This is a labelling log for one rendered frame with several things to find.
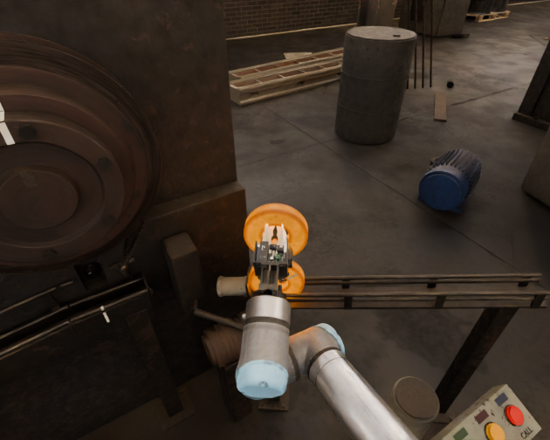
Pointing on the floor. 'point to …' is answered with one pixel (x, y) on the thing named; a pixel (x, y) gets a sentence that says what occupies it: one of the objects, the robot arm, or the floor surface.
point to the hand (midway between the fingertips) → (276, 226)
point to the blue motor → (450, 181)
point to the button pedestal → (497, 415)
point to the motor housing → (228, 363)
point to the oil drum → (373, 83)
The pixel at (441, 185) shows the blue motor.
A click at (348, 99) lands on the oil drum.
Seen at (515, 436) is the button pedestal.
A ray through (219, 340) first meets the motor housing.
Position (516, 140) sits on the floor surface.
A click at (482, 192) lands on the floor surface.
